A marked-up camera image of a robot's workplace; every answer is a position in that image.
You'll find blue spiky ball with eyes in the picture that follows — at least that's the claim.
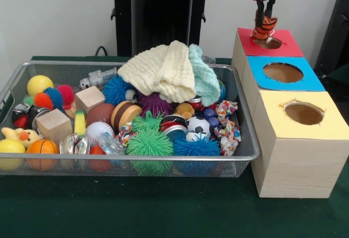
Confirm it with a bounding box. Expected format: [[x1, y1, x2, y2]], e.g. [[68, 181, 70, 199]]
[[172, 134, 221, 175]]

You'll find plain wooden cube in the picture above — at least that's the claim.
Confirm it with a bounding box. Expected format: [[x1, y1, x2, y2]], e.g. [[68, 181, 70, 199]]
[[75, 85, 106, 115]]

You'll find light blue cloth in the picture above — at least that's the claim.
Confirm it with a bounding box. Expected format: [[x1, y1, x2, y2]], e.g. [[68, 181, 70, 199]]
[[188, 43, 221, 107]]

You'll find small orange basketball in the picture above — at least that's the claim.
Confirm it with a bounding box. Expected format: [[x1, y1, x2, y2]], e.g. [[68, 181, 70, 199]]
[[26, 139, 60, 171]]

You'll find black upright panel stand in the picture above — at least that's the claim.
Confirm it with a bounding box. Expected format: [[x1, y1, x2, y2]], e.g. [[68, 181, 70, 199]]
[[313, 0, 349, 72]]

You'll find orange striped tiger plush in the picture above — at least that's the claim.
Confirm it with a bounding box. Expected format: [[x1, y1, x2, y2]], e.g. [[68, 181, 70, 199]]
[[251, 8, 278, 42]]

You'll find yellow duck plush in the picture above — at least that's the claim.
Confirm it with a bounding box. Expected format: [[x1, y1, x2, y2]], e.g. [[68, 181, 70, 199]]
[[1, 127, 44, 148]]

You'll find dark green side tablecloth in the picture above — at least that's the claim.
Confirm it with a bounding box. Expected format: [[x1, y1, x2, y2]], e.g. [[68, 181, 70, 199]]
[[313, 63, 349, 113]]

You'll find toy hamburger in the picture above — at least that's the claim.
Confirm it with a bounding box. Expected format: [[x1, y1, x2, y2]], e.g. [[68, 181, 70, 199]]
[[110, 100, 143, 131]]

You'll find small soccer ball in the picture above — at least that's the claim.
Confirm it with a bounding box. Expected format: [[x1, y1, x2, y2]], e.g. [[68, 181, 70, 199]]
[[185, 116, 211, 142]]

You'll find yellow foam ball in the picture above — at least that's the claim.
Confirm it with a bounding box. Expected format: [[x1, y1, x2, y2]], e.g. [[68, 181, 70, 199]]
[[0, 139, 27, 171]]

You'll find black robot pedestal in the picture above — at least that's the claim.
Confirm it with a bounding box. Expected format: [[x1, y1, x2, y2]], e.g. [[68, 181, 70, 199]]
[[105, 0, 220, 58]]

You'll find large green spiky ball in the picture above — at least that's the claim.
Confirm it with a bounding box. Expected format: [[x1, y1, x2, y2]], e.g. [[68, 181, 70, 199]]
[[125, 128, 175, 175]]

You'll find wooden box with three holes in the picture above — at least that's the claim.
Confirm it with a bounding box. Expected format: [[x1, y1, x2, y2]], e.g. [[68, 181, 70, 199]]
[[231, 27, 349, 199]]

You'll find cream white waffle cloth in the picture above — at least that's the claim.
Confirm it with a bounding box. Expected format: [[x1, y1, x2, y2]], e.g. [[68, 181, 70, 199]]
[[117, 40, 196, 104]]

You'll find shallow wire mesh bin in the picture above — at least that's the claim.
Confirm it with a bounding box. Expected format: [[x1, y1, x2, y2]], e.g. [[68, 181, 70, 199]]
[[0, 59, 261, 179]]

